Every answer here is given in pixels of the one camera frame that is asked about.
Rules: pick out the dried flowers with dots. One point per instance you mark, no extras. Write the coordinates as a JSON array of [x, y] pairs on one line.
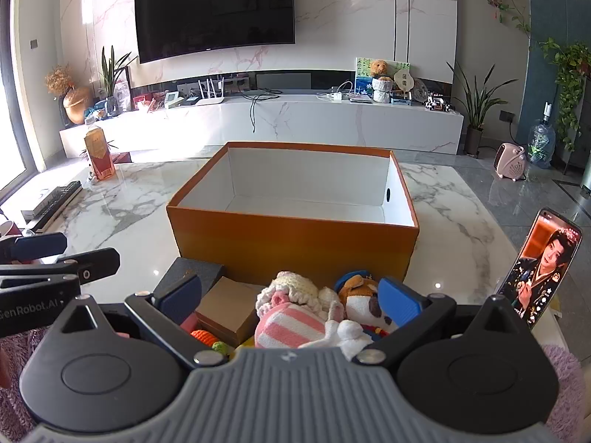
[[60, 78]]

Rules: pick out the white desk clock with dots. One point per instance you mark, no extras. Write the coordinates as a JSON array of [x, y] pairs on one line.
[[174, 100]]

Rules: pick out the black gift box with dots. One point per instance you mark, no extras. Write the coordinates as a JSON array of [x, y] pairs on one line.
[[184, 265]]

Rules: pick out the potted orchid plant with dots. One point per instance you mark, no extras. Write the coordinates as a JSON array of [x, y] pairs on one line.
[[112, 104]]

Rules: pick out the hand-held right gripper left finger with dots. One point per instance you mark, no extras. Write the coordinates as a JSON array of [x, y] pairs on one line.
[[178, 295]]

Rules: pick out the smartphone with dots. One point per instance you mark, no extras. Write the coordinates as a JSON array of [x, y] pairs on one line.
[[540, 267]]

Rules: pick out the decorative plate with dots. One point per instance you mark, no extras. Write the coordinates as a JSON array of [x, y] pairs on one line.
[[421, 90]]

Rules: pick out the red carton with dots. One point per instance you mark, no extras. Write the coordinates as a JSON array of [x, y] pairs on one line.
[[99, 157]]

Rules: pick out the purple fluffy rug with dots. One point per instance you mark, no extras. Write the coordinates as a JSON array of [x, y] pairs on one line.
[[565, 378]]

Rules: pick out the dark red box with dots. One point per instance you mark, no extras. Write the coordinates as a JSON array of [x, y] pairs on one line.
[[120, 157]]

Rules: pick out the white marble television console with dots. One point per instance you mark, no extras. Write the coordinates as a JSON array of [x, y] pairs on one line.
[[323, 124]]

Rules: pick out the pink heater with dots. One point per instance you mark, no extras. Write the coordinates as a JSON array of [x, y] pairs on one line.
[[510, 161]]

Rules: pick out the black television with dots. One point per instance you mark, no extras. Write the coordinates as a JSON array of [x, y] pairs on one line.
[[212, 9]]

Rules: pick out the white plush with pink stripes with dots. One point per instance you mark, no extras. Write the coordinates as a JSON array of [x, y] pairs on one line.
[[286, 327]]

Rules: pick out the white and pink crochet bag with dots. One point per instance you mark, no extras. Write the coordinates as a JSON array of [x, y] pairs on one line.
[[295, 284]]

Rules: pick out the black and white toy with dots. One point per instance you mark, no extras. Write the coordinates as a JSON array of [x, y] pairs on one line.
[[438, 104]]

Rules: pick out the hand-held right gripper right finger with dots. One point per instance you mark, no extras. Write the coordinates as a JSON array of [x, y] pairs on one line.
[[399, 300]]

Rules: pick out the green painting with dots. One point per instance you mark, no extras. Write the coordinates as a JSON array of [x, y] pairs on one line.
[[362, 71]]

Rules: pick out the orange crochet fruit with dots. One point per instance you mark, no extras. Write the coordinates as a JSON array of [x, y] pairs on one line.
[[202, 336]]

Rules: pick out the round wooden ornament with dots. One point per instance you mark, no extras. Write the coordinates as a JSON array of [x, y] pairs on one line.
[[402, 82]]

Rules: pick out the orange cardboard box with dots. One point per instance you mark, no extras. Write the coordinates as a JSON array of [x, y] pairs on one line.
[[295, 249]]

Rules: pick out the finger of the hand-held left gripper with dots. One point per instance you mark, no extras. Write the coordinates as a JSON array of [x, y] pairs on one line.
[[39, 247], [92, 263]]

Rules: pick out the white router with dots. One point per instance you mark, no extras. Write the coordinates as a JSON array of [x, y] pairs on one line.
[[211, 100]]

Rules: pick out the small brown cardboard box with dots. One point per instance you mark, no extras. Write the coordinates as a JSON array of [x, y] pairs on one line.
[[226, 309]]

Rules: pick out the tall potted plant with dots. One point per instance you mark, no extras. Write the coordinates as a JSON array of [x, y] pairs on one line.
[[474, 140]]

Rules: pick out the green trailing vine plant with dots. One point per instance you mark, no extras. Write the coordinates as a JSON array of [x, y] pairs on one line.
[[570, 69]]

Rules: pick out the brown teddy bear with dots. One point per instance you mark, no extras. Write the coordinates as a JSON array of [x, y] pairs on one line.
[[378, 68]]

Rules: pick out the black remote control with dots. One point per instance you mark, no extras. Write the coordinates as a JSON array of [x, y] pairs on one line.
[[60, 200]]

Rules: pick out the golden vase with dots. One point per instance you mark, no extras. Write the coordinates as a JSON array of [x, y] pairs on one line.
[[76, 106]]

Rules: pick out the white flat box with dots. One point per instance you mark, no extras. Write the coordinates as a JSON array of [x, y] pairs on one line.
[[39, 200]]

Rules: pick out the brown sailor dog plush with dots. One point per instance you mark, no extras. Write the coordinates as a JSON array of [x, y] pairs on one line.
[[358, 307]]

